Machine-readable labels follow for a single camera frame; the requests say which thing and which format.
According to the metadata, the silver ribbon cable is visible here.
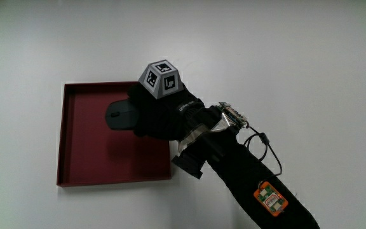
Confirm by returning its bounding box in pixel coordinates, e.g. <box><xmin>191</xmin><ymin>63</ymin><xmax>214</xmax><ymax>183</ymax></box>
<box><xmin>209</xmin><ymin>111</ymin><xmax>238</xmax><ymax>133</ymax></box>

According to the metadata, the grey wrist strap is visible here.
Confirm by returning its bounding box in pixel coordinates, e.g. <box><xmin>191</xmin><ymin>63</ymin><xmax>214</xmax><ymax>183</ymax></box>
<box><xmin>177</xmin><ymin>124</ymin><xmax>210</xmax><ymax>153</ymax></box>

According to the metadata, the thin black cable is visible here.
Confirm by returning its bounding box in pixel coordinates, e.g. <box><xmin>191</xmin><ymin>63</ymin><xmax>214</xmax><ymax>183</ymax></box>
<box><xmin>242</xmin><ymin>125</ymin><xmax>283</xmax><ymax>177</ymax></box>

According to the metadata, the orange sensor module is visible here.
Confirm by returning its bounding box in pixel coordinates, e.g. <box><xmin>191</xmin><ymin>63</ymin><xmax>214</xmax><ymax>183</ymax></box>
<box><xmin>253</xmin><ymin>181</ymin><xmax>289</xmax><ymax>218</ymax></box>

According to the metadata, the dark red square plate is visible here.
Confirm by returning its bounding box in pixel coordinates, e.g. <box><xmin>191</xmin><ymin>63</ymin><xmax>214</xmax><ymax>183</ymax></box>
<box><xmin>56</xmin><ymin>81</ymin><xmax>172</xmax><ymax>188</ymax></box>

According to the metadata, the black computer mouse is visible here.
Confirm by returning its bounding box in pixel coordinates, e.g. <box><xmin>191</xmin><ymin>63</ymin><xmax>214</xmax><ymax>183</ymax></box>
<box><xmin>105</xmin><ymin>99</ymin><xmax>140</xmax><ymax>130</ymax></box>

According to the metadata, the person's right hand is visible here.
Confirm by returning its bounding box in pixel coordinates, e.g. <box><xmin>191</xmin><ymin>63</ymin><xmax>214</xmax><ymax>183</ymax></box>
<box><xmin>127</xmin><ymin>59</ymin><xmax>215</xmax><ymax>142</ymax></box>

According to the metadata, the black box under wrist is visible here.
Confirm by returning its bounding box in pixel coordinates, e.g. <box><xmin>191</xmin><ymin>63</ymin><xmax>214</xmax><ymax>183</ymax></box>
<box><xmin>171</xmin><ymin>148</ymin><xmax>207</xmax><ymax>180</ymax></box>

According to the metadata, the person's right forearm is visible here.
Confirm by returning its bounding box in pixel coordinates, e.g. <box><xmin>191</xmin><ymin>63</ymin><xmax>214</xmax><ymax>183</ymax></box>
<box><xmin>178</xmin><ymin>106</ymin><xmax>321</xmax><ymax>229</ymax></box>

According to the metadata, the green wrist circuit board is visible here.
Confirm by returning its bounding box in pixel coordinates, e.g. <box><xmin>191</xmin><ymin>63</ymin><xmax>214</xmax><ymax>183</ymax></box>
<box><xmin>217</xmin><ymin>101</ymin><xmax>250</xmax><ymax>130</ymax></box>

